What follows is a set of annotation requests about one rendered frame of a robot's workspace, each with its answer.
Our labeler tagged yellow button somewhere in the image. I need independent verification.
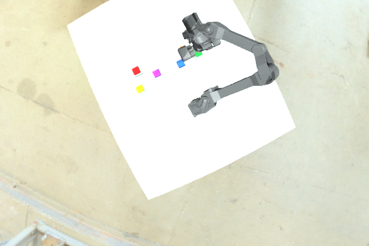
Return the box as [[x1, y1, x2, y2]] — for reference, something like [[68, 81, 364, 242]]
[[135, 82, 148, 95]]

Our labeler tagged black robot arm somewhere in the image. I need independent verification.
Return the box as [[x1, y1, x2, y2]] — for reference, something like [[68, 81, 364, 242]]
[[182, 12, 279, 118]]

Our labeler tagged red button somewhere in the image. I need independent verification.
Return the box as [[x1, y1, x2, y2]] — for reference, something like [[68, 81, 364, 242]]
[[131, 64, 143, 78]]

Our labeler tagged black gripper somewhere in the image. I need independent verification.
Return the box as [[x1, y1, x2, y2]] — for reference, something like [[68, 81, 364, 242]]
[[177, 38, 221, 62]]

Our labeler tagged purple button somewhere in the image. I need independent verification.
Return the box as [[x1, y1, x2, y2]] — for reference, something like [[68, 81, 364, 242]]
[[151, 68, 164, 80]]

